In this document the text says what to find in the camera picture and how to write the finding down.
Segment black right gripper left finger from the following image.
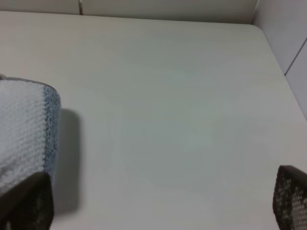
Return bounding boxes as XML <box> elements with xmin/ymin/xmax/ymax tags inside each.
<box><xmin>0</xmin><ymin>172</ymin><xmax>54</xmax><ymax>230</ymax></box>

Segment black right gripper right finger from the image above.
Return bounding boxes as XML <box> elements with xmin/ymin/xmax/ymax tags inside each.
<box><xmin>272</xmin><ymin>165</ymin><xmax>307</xmax><ymax>230</ymax></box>

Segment blue white striped towel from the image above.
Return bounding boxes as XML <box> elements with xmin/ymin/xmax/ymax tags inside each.
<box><xmin>0</xmin><ymin>75</ymin><xmax>61</xmax><ymax>194</ymax></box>

